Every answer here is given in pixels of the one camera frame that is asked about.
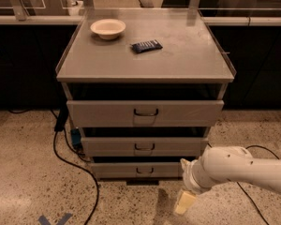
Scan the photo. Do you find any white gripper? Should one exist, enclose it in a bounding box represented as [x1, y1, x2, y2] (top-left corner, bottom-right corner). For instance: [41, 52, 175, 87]
[173, 158, 209, 215]

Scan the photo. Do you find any grey bottom drawer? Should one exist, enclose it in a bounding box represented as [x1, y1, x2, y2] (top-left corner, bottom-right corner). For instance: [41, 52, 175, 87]
[91, 162, 183, 179]

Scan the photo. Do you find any grey drawer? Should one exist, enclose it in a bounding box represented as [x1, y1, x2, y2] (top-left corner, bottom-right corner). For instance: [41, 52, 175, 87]
[81, 137, 208, 157]
[67, 100, 224, 128]
[91, 162, 183, 179]

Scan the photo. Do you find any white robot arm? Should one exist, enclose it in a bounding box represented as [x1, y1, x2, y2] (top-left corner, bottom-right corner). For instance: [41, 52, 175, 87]
[174, 146, 281, 215]

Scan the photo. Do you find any grey middle drawer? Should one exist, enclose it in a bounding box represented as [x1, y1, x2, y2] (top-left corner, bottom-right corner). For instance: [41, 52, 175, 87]
[81, 137, 208, 157]

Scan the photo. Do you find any grey drawer cabinet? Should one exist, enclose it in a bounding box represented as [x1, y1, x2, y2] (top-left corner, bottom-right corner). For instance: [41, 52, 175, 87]
[57, 8, 235, 170]

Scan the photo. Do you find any grey top drawer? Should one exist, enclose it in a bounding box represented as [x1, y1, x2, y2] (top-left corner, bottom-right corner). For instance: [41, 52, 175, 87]
[67, 100, 224, 128]

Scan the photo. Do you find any blue box behind cabinet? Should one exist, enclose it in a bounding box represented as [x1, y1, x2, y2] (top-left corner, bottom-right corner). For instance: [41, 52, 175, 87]
[70, 128, 81, 147]

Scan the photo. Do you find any black power plug block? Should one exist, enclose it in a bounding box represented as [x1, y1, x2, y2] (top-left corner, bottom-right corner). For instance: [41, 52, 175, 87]
[54, 107, 68, 132]

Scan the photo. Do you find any dark blue snack packet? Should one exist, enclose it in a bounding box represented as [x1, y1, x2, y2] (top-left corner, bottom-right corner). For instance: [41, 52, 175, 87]
[131, 39, 163, 53]

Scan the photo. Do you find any blue tape cross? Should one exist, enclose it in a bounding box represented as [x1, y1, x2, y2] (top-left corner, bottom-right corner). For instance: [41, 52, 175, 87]
[37, 213, 73, 225]

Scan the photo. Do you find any white bowl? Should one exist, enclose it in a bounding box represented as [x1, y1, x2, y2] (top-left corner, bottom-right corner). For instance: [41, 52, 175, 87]
[90, 19, 126, 40]

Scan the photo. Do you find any black cable right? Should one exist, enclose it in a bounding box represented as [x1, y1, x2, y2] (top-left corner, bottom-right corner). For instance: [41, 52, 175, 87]
[207, 142, 280, 225]

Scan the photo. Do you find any black cable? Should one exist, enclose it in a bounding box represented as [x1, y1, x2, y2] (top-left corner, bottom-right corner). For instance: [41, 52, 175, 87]
[207, 142, 280, 225]
[7, 108, 100, 225]

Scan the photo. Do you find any black cable left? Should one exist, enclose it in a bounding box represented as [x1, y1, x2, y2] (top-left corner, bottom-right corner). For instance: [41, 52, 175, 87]
[7, 108, 100, 225]

